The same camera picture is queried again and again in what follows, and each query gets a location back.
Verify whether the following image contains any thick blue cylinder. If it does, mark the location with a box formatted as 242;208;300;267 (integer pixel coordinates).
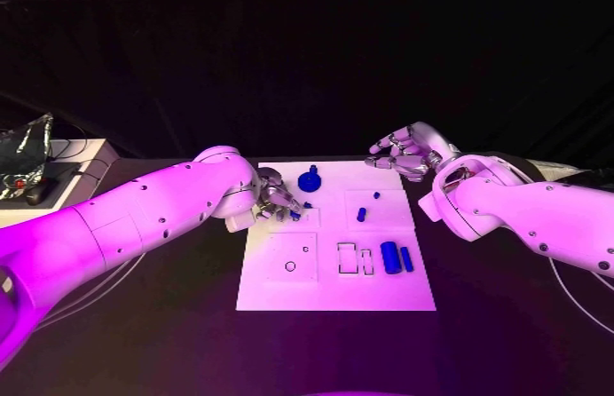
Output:
381;241;404;275

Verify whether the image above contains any white task board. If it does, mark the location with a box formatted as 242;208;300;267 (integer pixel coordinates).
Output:
235;161;438;313

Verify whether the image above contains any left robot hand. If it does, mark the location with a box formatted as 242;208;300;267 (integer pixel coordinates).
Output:
254;166;304;223

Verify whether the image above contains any blue gear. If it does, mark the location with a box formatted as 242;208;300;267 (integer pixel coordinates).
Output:
297;164;325;193

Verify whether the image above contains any white desk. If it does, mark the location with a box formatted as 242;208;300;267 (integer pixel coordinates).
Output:
0;112;121;229

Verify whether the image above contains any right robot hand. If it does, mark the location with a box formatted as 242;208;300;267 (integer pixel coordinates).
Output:
363;121;464;183

